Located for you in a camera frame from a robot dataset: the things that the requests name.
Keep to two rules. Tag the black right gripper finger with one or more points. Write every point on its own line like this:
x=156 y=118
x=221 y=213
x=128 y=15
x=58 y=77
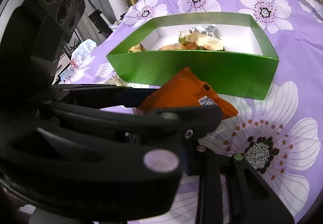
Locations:
x=250 y=198

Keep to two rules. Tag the orange snack packet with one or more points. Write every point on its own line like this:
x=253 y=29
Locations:
x=186 y=90

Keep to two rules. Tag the beige cracker packet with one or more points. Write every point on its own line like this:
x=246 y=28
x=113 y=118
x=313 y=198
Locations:
x=200 y=41

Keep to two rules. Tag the white grey snack packet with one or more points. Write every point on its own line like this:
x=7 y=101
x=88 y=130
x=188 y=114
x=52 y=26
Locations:
x=209 y=30

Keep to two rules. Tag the purple floral tablecloth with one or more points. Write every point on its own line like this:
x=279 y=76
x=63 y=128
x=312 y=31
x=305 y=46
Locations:
x=280 y=134

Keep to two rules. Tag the white plastic bag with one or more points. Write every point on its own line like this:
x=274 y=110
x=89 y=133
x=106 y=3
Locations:
x=79 y=63

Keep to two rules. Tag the yellow snack packet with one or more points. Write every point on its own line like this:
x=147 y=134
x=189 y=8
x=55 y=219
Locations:
x=137 y=48

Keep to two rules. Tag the black floor stand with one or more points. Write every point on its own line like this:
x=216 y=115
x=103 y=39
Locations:
x=100 y=21

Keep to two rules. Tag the green cardboard box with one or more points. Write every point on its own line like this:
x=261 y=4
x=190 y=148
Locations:
x=245 y=68

